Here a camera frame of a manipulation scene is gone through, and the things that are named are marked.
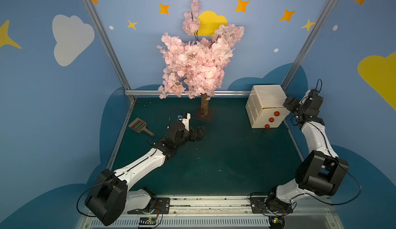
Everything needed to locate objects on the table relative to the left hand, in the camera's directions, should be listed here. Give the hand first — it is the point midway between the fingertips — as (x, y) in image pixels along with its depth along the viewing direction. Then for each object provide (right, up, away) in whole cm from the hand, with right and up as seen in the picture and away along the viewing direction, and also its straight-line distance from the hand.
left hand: (200, 125), depth 81 cm
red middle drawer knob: (+45, +3, +14) cm, 48 cm away
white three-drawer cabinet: (+38, +11, +8) cm, 41 cm away
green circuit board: (-25, -45, -9) cm, 52 cm away
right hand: (+54, +14, +3) cm, 56 cm away
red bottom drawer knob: (+45, -2, +20) cm, 50 cm away
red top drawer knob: (+45, +7, +7) cm, 46 cm away
